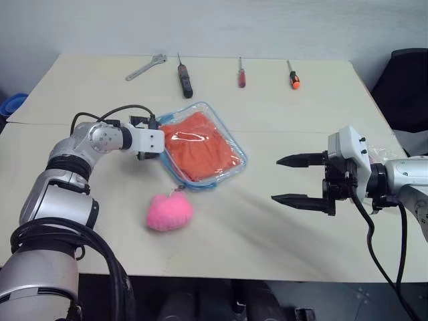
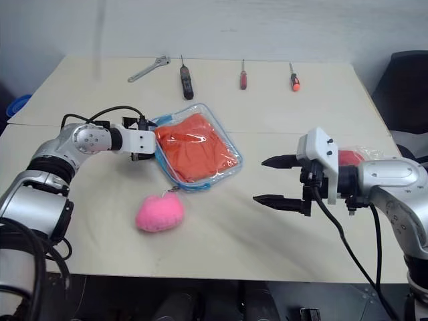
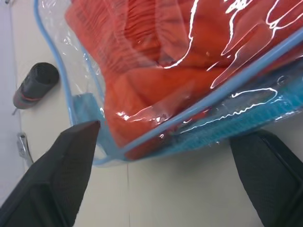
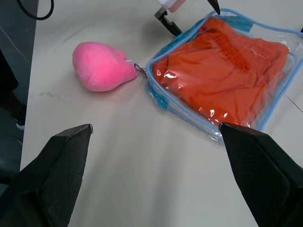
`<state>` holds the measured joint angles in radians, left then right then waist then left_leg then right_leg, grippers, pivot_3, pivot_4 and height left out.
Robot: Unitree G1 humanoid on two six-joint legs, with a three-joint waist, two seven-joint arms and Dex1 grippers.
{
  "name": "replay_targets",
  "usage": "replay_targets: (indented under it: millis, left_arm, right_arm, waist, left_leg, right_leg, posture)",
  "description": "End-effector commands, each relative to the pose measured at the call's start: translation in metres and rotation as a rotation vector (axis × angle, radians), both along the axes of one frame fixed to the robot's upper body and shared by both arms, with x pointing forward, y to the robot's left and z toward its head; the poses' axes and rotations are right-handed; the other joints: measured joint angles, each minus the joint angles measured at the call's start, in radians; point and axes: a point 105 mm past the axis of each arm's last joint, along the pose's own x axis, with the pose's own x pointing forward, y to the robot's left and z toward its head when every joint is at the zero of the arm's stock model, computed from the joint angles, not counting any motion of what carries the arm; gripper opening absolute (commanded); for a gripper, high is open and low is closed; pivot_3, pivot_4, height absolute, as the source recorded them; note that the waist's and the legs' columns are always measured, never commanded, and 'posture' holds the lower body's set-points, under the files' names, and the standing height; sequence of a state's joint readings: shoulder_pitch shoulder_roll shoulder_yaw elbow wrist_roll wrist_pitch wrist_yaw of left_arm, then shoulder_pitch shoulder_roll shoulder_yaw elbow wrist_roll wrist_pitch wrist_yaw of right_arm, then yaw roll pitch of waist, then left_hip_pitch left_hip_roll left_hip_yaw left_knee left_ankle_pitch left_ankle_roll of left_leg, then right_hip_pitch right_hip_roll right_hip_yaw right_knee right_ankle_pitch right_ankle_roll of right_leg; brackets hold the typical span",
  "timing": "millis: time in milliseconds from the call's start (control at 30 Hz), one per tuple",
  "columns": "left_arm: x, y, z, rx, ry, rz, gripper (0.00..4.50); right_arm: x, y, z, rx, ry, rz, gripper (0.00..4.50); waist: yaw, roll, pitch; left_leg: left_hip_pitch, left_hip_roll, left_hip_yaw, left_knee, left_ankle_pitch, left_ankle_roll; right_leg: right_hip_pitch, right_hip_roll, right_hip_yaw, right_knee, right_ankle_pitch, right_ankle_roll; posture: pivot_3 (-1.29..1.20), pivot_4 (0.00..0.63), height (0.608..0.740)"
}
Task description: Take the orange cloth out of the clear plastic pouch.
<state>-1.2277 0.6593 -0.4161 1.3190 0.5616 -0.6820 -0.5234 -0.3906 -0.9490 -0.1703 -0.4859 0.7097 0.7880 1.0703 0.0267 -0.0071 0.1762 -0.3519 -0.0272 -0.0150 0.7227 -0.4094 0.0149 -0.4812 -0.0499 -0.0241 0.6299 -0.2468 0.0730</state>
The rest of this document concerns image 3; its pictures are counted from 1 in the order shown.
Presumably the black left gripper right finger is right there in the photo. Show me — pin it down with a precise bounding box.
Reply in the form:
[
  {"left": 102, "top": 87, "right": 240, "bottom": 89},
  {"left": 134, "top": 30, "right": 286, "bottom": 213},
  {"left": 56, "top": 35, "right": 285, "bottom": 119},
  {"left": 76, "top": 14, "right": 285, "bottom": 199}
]
[{"left": 230, "top": 129, "right": 303, "bottom": 227}]

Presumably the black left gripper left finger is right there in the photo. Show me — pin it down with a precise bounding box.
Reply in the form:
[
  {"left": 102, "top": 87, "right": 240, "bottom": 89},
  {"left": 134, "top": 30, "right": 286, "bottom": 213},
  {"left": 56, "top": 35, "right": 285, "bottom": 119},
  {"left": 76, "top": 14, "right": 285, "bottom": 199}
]
[{"left": 0, "top": 120, "right": 100, "bottom": 227}]

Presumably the clear plastic pouch blue trim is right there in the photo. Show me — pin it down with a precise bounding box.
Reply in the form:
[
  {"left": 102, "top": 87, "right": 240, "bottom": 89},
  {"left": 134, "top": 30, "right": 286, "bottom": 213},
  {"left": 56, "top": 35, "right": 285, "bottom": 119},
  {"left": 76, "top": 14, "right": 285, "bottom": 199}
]
[{"left": 33, "top": 0, "right": 303, "bottom": 168}]

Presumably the orange cloth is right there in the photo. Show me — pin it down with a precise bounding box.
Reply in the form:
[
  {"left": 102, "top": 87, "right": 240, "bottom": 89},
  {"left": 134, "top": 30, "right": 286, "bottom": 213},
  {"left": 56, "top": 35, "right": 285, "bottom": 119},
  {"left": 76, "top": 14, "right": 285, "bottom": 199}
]
[{"left": 64, "top": 0, "right": 303, "bottom": 161}]

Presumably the dark grey cylinder red band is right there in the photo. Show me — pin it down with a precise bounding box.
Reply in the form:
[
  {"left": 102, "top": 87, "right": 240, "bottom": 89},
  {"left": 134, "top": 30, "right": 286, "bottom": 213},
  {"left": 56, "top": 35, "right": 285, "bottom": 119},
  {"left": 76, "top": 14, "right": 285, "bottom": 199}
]
[{"left": 13, "top": 62, "right": 60, "bottom": 110}]

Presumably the silver metal bracket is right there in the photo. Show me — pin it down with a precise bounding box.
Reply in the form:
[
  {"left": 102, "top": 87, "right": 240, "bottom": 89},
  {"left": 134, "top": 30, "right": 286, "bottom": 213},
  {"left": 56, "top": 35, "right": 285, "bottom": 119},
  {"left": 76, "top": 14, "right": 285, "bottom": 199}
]
[{"left": 17, "top": 132, "right": 34, "bottom": 166}]

